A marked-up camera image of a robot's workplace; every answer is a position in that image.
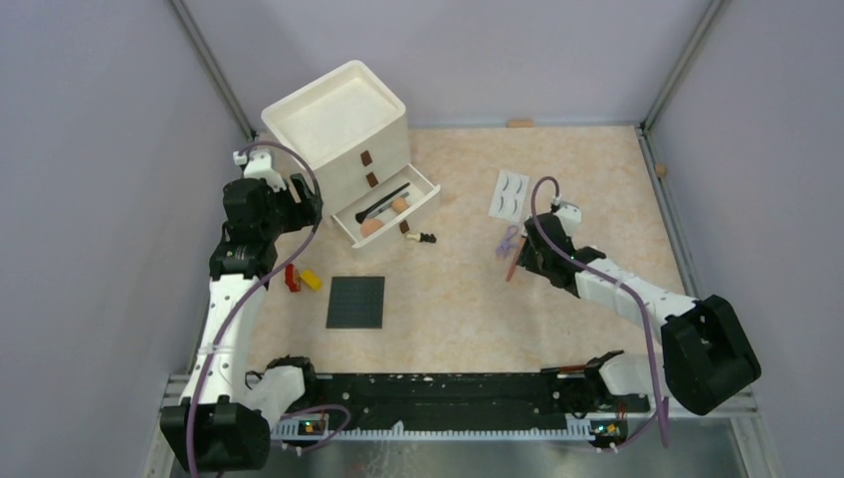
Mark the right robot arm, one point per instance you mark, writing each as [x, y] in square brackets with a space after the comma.
[697, 351]

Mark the white bottom drawer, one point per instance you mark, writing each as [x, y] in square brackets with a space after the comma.
[423, 196]

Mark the round peach powder puff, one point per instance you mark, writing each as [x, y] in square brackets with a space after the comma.
[370, 226]

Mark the yellow toy block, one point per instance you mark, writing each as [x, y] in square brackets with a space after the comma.
[311, 279]

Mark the dark grey studded baseplate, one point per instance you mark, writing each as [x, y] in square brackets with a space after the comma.
[356, 303]

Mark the red owl toy block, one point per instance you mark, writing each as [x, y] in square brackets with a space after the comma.
[292, 278]

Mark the wooden block at wall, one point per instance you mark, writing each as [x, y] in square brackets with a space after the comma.
[520, 123]

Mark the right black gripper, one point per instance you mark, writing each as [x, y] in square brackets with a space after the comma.
[527, 259]

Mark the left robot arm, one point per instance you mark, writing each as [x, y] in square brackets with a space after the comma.
[273, 211]

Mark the white drawer organizer cabinet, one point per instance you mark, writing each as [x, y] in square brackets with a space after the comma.
[349, 127]

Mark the purple eyelash curler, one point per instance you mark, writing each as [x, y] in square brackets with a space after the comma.
[509, 243]

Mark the false eyelashes card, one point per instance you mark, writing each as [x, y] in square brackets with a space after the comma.
[509, 196]

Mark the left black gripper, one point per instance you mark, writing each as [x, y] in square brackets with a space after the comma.
[304, 213]

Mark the black makeup brush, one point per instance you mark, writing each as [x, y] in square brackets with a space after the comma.
[387, 199]

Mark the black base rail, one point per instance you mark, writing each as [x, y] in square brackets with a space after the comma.
[466, 402]

